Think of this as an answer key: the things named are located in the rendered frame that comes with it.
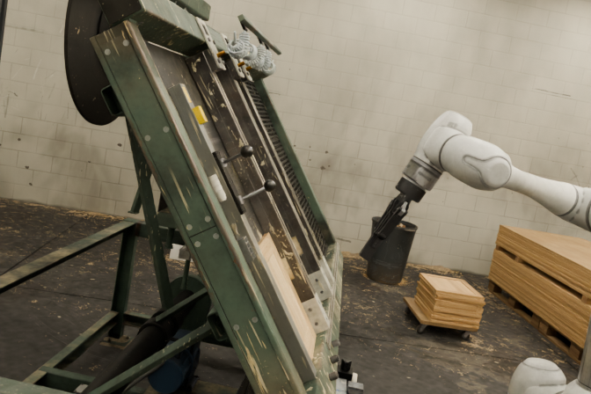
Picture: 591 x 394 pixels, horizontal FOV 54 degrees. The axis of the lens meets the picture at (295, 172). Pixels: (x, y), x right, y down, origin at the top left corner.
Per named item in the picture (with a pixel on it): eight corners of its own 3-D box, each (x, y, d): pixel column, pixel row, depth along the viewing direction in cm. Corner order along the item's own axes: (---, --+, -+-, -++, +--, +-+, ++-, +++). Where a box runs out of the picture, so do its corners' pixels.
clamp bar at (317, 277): (317, 303, 244) (369, 282, 241) (198, 44, 239) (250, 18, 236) (318, 296, 254) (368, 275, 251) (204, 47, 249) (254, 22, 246)
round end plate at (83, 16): (66, 128, 208) (98, -100, 200) (50, 126, 209) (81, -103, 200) (144, 126, 287) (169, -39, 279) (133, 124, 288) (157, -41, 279)
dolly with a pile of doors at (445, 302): (477, 344, 490) (487, 298, 486) (417, 335, 485) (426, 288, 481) (452, 317, 551) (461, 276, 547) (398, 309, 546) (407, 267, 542)
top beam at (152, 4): (109, 27, 142) (144, 10, 141) (91, -11, 142) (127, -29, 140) (255, 83, 361) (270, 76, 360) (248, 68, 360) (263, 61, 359)
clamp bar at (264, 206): (310, 338, 206) (373, 312, 203) (170, 30, 201) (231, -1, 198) (312, 328, 216) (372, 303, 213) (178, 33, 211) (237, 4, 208)
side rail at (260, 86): (318, 250, 358) (335, 243, 357) (244, 85, 353) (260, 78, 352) (319, 246, 366) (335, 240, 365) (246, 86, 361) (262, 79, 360)
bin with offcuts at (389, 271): (412, 289, 621) (424, 230, 614) (365, 282, 617) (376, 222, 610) (399, 275, 672) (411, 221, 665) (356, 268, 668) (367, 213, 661)
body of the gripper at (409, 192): (399, 173, 157) (380, 202, 158) (405, 177, 148) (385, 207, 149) (422, 189, 157) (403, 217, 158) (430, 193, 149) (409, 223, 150)
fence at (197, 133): (303, 383, 172) (316, 378, 172) (167, 89, 168) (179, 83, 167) (304, 375, 177) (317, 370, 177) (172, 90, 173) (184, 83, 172)
